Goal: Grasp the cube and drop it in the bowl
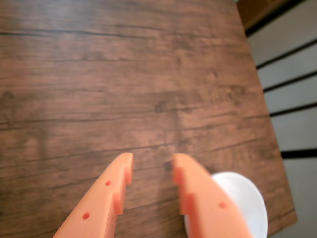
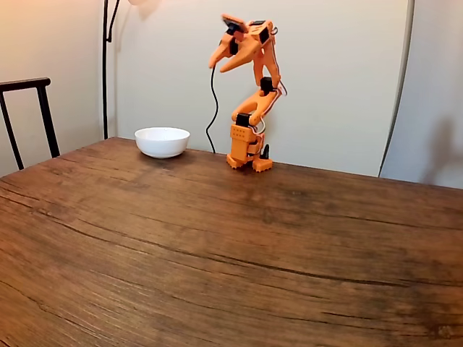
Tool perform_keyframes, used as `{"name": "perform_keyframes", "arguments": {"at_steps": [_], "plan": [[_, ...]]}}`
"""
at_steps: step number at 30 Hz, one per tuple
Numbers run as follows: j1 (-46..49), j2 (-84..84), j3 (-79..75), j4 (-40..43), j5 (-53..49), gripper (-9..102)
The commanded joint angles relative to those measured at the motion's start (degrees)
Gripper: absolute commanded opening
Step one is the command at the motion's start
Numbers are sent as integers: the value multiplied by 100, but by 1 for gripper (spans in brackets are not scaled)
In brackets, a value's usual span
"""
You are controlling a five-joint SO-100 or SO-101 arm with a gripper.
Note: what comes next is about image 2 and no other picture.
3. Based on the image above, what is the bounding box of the orange camera mount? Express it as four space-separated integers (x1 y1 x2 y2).
221 13 251 36

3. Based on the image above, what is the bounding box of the black cable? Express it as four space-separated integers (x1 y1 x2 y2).
205 64 220 155

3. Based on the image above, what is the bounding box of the white bowl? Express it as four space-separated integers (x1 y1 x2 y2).
134 127 191 159

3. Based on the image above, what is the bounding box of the black chair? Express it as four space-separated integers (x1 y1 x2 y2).
0 77 61 171

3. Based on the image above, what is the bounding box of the black floor lamp stand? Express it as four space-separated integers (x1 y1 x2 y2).
102 0 121 140

